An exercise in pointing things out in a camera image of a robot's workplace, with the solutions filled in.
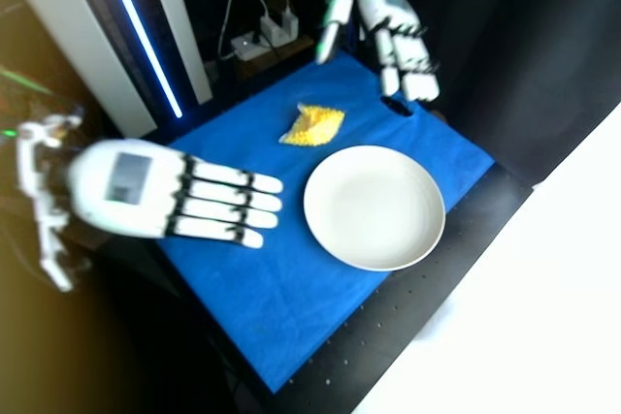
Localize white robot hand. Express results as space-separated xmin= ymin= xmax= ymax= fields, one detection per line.
xmin=67 ymin=138 xmax=284 ymax=249
xmin=314 ymin=0 xmax=441 ymax=103

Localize white round plate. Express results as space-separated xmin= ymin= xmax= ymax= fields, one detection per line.
xmin=303 ymin=144 xmax=446 ymax=273

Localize white power strip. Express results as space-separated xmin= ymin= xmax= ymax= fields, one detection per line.
xmin=259 ymin=14 xmax=300 ymax=46

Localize white power adapter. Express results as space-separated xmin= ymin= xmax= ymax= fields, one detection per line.
xmin=230 ymin=33 xmax=272 ymax=62

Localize white tower with blue light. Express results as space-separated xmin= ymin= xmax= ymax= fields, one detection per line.
xmin=0 ymin=0 xmax=214 ymax=139

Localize blue table cloth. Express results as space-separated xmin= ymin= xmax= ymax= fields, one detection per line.
xmin=159 ymin=49 xmax=496 ymax=394

